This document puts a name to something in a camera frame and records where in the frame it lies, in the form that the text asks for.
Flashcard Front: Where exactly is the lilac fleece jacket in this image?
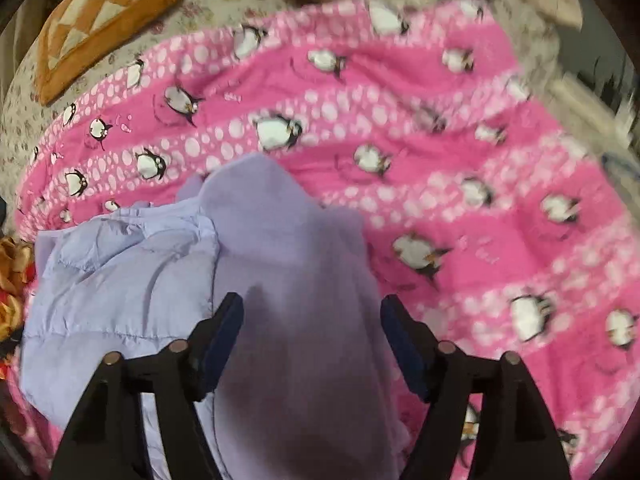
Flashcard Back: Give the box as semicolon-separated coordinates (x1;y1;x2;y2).
18;155;407;479

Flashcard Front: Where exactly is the orange yellow red cloth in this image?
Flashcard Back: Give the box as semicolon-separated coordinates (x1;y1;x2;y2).
0;236;36;382

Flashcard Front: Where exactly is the pink penguin quilt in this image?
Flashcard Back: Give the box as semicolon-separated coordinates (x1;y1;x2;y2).
15;0;639;479

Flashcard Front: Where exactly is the orange checkered cushion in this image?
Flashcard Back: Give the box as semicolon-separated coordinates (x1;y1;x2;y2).
35;0;179;105

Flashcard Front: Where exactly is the floral beige bedsheet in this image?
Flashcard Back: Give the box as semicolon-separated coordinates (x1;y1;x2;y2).
0;0;572;201

